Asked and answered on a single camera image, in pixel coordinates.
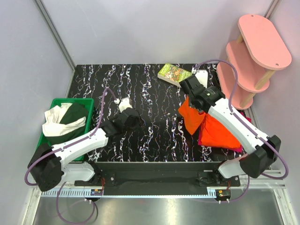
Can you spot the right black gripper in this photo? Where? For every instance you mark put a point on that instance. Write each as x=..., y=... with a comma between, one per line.
x=206, y=87

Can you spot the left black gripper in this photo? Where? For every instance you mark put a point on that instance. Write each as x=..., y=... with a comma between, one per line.
x=139, y=124

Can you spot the orange t shirt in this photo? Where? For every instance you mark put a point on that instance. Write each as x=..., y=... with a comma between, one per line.
x=215, y=136
x=192, y=117

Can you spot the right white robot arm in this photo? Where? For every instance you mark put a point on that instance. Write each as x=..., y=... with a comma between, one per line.
x=261, y=150

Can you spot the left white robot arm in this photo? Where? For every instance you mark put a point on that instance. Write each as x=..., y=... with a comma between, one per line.
x=51, y=165

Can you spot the green paperback book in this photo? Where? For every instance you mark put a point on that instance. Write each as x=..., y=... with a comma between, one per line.
x=173, y=74

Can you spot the folded orange t shirt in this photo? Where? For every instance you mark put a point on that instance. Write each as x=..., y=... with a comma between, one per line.
x=215, y=136

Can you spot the folded magenta t shirt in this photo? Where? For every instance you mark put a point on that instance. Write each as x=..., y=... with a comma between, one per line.
x=239, y=148

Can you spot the dark green t shirt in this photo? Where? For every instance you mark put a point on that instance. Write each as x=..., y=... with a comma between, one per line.
x=72, y=122

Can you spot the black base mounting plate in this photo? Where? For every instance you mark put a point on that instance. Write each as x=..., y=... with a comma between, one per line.
x=157, y=179

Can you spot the pink three-tier shelf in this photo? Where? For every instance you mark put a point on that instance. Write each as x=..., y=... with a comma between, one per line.
x=256, y=55

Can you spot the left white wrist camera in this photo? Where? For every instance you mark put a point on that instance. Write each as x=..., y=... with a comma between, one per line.
x=123, y=103

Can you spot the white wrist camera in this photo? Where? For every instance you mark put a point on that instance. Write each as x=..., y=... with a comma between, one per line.
x=201, y=75
x=123, y=103

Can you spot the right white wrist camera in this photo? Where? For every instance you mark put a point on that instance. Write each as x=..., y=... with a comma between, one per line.
x=201, y=75

